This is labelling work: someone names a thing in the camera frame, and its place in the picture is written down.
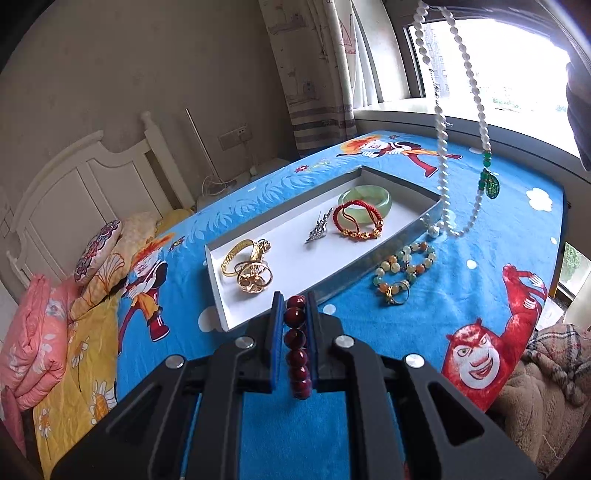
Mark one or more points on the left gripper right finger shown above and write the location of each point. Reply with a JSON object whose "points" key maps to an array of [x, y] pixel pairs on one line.
{"points": [[328, 374]]}

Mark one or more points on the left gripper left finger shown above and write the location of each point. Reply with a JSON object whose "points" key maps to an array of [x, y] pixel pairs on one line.
{"points": [[262, 366]]}

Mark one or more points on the white pearl necklace jade pendant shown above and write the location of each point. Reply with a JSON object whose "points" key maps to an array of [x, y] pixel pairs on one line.
{"points": [[488, 184]]}

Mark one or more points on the grey cardboard jewelry tray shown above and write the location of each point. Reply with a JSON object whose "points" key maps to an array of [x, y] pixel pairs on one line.
{"points": [[325, 266]]}

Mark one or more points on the gold bangle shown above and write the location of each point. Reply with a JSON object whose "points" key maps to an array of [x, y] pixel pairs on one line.
{"points": [[243, 252]]}

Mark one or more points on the silver brooch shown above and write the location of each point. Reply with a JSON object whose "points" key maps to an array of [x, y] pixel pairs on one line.
{"points": [[321, 227]]}

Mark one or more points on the green jade bangle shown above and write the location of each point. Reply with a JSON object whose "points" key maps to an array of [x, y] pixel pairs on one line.
{"points": [[373, 195]]}

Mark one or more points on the white lamp pole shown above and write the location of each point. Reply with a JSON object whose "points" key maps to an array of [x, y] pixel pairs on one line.
{"points": [[205, 147]]}

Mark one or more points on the yellow checked pillow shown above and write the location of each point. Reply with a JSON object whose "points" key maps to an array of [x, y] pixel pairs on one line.
{"points": [[137, 232]]}

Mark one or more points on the white bedside table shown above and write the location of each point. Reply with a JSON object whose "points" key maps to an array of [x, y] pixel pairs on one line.
{"points": [[243, 179]]}

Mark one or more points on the embroidered small pillow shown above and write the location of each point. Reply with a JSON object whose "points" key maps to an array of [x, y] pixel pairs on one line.
{"points": [[96, 251]]}

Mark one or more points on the yellow floral bedsheet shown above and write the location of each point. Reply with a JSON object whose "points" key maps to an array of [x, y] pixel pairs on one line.
{"points": [[87, 391]]}

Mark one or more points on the white wooden headboard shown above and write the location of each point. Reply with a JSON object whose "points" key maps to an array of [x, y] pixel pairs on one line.
{"points": [[86, 186]]}

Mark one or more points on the pink folded quilt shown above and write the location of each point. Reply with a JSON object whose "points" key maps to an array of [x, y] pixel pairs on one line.
{"points": [[33, 356]]}

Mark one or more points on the striped printed curtain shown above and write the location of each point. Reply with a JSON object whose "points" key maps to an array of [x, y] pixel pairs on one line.
{"points": [[324, 68]]}

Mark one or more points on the wall power socket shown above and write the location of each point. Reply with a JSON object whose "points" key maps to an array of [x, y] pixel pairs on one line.
{"points": [[235, 137]]}

